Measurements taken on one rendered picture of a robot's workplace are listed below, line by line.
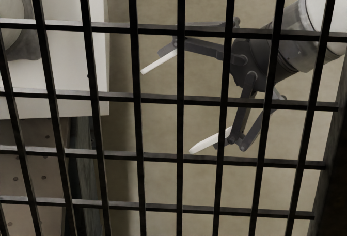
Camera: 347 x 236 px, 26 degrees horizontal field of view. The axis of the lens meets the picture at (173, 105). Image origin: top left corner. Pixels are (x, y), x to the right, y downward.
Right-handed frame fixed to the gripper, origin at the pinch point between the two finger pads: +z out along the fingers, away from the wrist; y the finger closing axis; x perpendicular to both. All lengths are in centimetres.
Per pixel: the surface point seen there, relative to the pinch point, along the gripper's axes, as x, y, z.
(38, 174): 6.2, -0.7, 37.2
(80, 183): 22.0, 6.0, 44.2
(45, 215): -0.2, 5.6, 34.4
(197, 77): 130, 4, 72
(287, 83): 141, 22, 49
